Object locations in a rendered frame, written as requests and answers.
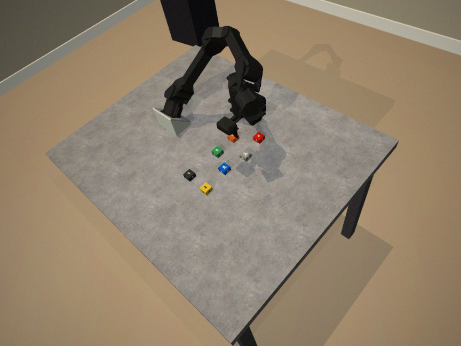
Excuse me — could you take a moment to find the orange block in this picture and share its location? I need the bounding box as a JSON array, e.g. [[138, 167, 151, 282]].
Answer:
[[227, 134, 239, 143]]

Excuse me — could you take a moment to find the green block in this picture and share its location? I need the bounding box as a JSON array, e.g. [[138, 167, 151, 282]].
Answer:
[[212, 146, 224, 158]]

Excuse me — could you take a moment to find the yellow block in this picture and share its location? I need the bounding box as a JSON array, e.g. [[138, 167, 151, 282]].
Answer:
[[200, 182, 213, 195]]

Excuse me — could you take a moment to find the red block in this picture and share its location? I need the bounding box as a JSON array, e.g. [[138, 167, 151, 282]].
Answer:
[[253, 132, 265, 144]]

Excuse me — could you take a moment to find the blue block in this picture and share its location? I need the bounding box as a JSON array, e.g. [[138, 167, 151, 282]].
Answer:
[[218, 163, 231, 175]]

